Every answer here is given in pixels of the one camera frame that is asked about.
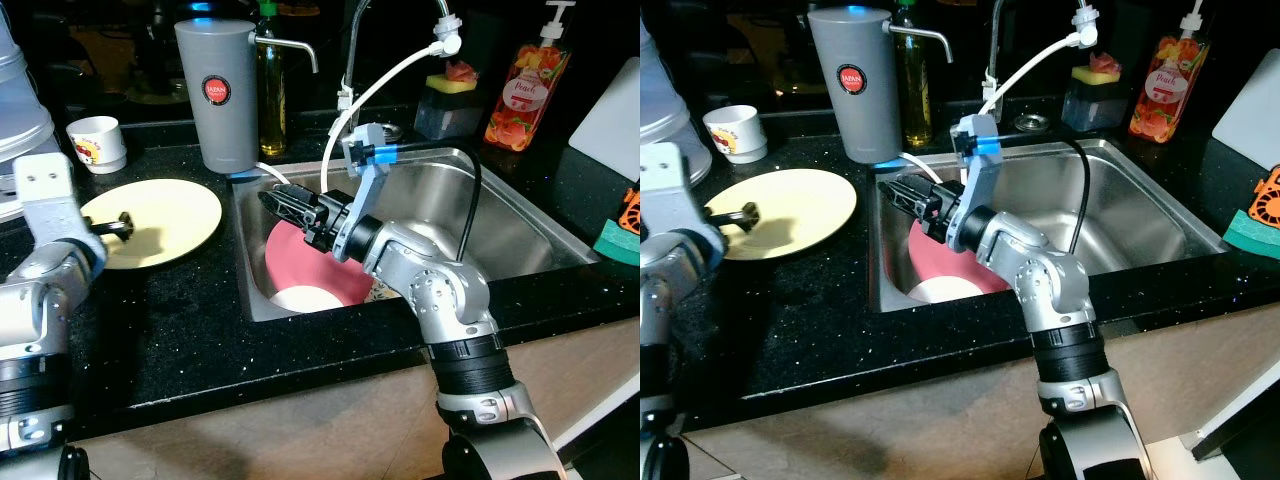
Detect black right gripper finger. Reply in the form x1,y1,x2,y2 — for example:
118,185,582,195
262,200,321,229
262,186,326,211
880,176,941,199
882,190,939,216

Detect pink round plate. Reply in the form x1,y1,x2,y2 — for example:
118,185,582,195
265,220,376,313
905,220,1016,304

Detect pale yellow round plate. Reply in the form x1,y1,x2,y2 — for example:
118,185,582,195
80,178,223,269
705,168,858,261

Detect white bowl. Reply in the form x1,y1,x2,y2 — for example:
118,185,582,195
270,285,346,314
908,275,986,304

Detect white printed cup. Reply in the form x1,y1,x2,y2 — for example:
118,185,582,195
67,116,128,175
703,105,769,164

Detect olive oil bottle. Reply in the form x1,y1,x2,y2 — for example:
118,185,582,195
890,0,926,148
255,0,288,158

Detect grey water filter canister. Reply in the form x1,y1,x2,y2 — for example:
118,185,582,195
808,8,898,164
175,18,261,173

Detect green sponge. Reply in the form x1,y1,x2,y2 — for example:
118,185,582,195
592,220,641,266
1222,210,1280,261

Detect white stacked food covers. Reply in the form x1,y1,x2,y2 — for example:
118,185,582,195
0,15,56,221
640,20,716,186

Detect white cutting board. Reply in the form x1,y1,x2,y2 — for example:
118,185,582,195
1212,77,1280,173
568,57,641,183

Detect chrome gooseneck faucet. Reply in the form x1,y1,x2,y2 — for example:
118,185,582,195
335,0,463,131
980,0,1096,121

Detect thin chrome filter tap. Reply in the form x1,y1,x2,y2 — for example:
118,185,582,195
890,25,956,63
255,35,321,76

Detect dark sponge holder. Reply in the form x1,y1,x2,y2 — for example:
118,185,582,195
1060,68,1129,131
413,75,483,141

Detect yellow and pink sponge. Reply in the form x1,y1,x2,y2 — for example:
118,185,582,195
1072,52,1123,89
427,60,479,98

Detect stainless steel sink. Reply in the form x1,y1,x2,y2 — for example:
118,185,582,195
868,138,1229,313
232,148,601,323

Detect wide beige cabinet door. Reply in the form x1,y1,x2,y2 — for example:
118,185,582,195
685,350,1046,480
75,355,446,480

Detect peach soap pump bottle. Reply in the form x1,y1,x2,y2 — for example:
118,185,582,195
483,0,576,153
1128,0,1211,143

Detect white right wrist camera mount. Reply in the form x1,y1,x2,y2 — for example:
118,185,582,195
330,123,401,263
945,113,1004,251

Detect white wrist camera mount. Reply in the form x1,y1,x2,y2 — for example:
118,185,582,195
945,113,1004,251
330,123,401,263
640,142,723,251
13,153,91,246

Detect white flexible hose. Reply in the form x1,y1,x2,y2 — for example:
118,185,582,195
895,30,1096,186
255,35,463,196

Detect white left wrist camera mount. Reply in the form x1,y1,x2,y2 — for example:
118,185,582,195
13,153,91,246
640,142,723,251

